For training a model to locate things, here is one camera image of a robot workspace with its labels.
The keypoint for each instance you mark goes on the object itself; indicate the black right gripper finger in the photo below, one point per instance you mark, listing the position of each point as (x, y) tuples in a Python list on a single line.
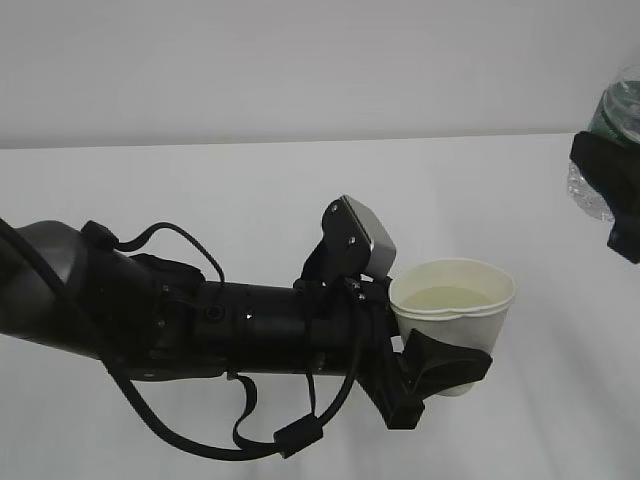
[(612, 170)]

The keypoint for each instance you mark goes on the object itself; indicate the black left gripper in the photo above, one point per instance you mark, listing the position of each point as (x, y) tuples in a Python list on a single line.
[(347, 332)]

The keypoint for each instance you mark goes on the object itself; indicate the clear green-label water bottle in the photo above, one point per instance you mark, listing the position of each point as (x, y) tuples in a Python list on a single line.
[(616, 117)]

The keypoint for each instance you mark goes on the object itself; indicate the white paper cup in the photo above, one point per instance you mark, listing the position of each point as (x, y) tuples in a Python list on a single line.
[(458, 301)]

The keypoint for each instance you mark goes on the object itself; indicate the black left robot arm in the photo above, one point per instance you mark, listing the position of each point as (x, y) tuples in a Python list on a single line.
[(150, 319)]

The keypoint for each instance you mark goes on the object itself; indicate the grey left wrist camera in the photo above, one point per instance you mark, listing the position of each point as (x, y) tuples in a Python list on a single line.
[(354, 242)]

